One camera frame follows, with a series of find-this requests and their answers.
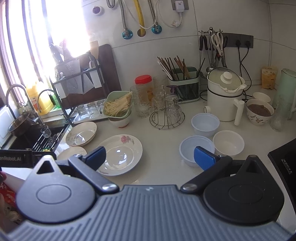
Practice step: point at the black wall power strip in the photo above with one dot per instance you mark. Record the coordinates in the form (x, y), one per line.
(233, 38)

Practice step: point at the black induction cooktop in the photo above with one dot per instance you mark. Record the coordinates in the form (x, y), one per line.
(283, 159)

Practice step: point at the dark wooden cutting board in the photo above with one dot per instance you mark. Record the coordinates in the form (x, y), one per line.
(106, 73)

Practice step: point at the white electric cooking pot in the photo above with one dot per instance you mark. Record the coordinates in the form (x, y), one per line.
(224, 95)

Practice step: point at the person left hand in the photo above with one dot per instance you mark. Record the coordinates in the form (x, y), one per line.
(3, 177)

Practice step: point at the yellow snack packet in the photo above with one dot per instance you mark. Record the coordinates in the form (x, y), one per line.
(268, 77)

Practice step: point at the black dish rack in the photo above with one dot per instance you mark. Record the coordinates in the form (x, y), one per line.
(75, 85)

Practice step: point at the steel pot in sink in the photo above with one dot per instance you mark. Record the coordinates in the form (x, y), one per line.
(20, 125)

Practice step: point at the leaf pattern plate orange rim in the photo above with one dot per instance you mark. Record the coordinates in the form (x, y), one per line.
(81, 134)

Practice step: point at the rose pattern white plate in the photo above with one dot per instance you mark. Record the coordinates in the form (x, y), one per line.
(123, 152)

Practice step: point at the small white bowl back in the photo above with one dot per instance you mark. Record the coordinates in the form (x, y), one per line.
(261, 96)

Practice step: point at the green chopstick holder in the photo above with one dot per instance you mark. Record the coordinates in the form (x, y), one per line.
(183, 80)

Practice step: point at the small white plate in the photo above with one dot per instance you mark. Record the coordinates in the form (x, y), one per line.
(65, 154)

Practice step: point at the yellow gas pipe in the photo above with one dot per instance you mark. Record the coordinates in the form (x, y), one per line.
(142, 31)

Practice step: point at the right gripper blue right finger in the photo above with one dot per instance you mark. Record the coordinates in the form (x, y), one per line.
(213, 168)

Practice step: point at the mint green electric kettle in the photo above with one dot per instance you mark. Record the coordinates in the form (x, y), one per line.
(286, 91)

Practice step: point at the translucent plastic bowl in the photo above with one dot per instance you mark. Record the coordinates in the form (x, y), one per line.
(187, 146)
(205, 124)

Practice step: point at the white bowl red base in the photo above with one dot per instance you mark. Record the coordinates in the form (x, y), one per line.
(121, 122)

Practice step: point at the wire glass drying rack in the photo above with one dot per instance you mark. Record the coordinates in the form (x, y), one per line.
(166, 111)

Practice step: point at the yellow detergent bottle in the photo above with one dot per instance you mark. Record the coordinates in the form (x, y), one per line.
(41, 101)

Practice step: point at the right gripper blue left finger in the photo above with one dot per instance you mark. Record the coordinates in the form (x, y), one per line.
(87, 166)

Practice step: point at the white wall plug adapter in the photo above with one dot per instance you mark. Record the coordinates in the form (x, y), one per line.
(179, 7)

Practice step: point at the green colander with noodles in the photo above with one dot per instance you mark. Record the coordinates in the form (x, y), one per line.
(117, 104)

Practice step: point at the textured clear glass tumbler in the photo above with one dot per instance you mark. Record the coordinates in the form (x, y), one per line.
(279, 118)

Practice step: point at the floral bowl with brown food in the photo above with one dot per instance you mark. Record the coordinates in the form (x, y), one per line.
(259, 112)

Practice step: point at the red lid plastic jar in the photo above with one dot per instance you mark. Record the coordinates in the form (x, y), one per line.
(145, 85)

